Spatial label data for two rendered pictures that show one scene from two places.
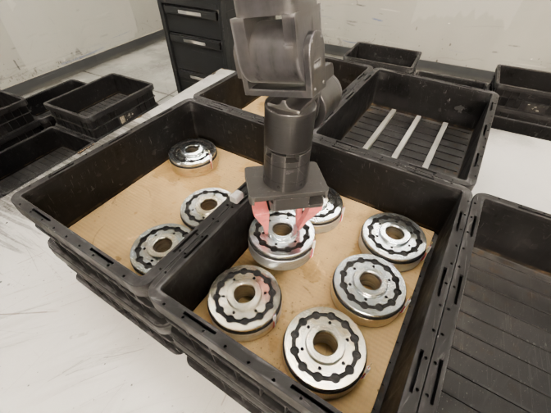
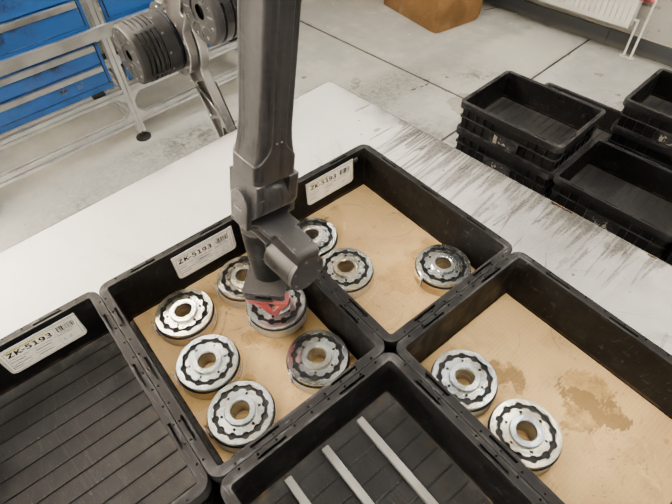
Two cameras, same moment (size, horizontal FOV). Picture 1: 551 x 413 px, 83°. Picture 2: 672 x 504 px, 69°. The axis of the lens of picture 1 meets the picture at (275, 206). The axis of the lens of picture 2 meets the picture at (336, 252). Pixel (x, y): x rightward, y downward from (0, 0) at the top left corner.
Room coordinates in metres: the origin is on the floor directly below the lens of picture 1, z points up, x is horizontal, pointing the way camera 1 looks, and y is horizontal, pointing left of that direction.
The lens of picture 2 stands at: (0.58, -0.42, 1.57)
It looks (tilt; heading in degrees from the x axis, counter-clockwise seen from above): 49 degrees down; 111
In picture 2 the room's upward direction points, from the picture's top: 3 degrees counter-clockwise
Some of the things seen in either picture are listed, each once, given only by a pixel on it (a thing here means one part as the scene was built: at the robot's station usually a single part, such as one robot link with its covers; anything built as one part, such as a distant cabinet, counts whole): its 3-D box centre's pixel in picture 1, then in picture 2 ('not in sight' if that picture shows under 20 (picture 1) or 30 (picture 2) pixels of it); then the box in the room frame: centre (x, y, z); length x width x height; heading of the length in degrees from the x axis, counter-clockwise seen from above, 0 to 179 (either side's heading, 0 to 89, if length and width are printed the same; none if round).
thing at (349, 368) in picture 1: (325, 345); (184, 312); (0.15, -0.06, 0.86); 0.10 x 0.10 x 0.01
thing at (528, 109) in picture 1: (516, 120); not in sight; (1.57, -1.35, 0.37); 0.40 x 0.30 x 0.45; 62
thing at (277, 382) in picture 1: (331, 238); (235, 319); (0.27, -0.08, 0.92); 0.40 x 0.30 x 0.02; 148
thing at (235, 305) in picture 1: (243, 293); (243, 275); (0.22, 0.04, 0.86); 0.05 x 0.05 x 0.01
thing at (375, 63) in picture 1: (375, 90); not in sight; (1.95, -0.64, 0.37); 0.40 x 0.30 x 0.45; 62
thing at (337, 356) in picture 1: (325, 343); (183, 310); (0.15, -0.06, 0.86); 0.05 x 0.05 x 0.01
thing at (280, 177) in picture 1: (285, 166); (268, 259); (0.32, -0.01, 1.01); 0.10 x 0.07 x 0.07; 101
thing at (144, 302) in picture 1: (180, 189); (374, 248); (0.43, 0.18, 0.87); 0.40 x 0.30 x 0.11; 148
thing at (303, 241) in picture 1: (281, 232); (276, 302); (0.31, -0.01, 0.89); 0.10 x 0.10 x 0.01
